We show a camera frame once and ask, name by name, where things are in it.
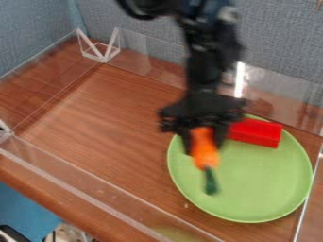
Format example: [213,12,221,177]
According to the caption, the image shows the clear acrylic enclosure wall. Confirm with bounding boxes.
[0,29,323,242]

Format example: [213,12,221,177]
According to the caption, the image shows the green plate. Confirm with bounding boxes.
[167,113,314,224]

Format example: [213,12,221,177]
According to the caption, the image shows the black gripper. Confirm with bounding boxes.
[157,91,250,156]

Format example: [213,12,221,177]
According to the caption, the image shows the clear acrylic corner bracket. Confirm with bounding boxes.
[76,28,121,63]

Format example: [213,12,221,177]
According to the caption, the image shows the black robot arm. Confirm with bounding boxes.
[115,0,245,153]

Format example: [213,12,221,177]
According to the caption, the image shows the red rectangular block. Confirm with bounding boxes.
[227,118,283,148]

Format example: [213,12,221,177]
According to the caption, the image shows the orange toy carrot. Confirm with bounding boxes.
[191,127,219,196]

